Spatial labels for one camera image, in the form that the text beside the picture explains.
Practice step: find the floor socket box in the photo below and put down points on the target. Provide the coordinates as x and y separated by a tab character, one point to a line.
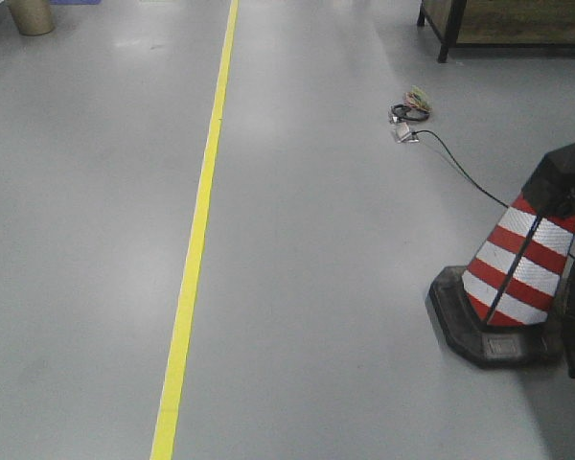
404	134

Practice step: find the left striped traffic cone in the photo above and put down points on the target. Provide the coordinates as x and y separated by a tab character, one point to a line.
497	311

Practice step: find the tan cylindrical bin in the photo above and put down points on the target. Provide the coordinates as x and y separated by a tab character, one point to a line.
31	17

